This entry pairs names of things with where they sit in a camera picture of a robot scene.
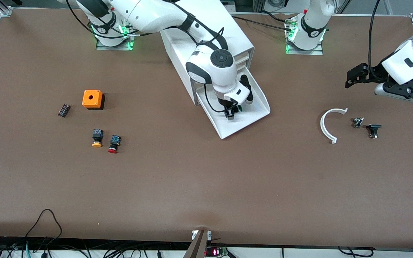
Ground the black push button part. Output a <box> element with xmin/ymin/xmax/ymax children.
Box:
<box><xmin>366</xmin><ymin>124</ymin><xmax>382</xmax><ymax>139</ymax></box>

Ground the white drawer cabinet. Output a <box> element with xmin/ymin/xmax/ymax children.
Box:
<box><xmin>159</xmin><ymin>0</ymin><xmax>255</xmax><ymax>106</ymax></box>

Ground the white curved plastic arc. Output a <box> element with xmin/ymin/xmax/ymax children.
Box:
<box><xmin>320</xmin><ymin>108</ymin><xmax>348</xmax><ymax>144</ymax></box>

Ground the small red lit device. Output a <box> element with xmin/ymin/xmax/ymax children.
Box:
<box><xmin>205</xmin><ymin>246</ymin><xmax>228</xmax><ymax>258</ymax></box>

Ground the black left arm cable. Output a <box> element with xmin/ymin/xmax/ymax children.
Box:
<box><xmin>369</xmin><ymin>0</ymin><xmax>383</xmax><ymax>73</ymax></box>

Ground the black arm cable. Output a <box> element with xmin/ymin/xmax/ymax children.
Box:
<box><xmin>369</xmin><ymin>0</ymin><xmax>383</xmax><ymax>73</ymax></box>
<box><xmin>66</xmin><ymin>0</ymin><xmax>229</xmax><ymax>114</ymax></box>

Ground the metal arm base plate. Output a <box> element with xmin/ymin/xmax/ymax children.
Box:
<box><xmin>286</xmin><ymin>20</ymin><xmax>324</xmax><ymax>56</ymax></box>
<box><xmin>96</xmin><ymin>21</ymin><xmax>135</xmax><ymax>51</ymax></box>

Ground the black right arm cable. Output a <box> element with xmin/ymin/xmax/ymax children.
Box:
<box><xmin>66</xmin><ymin>0</ymin><xmax>229</xmax><ymax>114</ymax></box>

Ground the black cable behind cabinet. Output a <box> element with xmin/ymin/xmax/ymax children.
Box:
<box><xmin>231</xmin><ymin>10</ymin><xmax>294</xmax><ymax>32</ymax></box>

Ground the red push button switch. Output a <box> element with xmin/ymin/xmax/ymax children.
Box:
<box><xmin>107</xmin><ymin>135</ymin><xmax>122</xmax><ymax>154</ymax></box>

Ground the yellow push button switch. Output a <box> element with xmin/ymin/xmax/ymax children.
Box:
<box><xmin>91</xmin><ymin>129</ymin><xmax>104</xmax><ymax>148</ymax></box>

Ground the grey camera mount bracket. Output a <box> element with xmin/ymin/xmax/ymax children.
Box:
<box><xmin>183</xmin><ymin>229</ymin><xmax>213</xmax><ymax>258</ymax></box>

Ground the orange button enclosure box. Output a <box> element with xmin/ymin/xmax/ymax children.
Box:
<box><xmin>82</xmin><ymin>90</ymin><xmax>105</xmax><ymax>110</ymax></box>

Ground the black looped cable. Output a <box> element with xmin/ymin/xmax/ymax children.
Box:
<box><xmin>25</xmin><ymin>209</ymin><xmax>63</xmax><ymax>251</ymax></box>

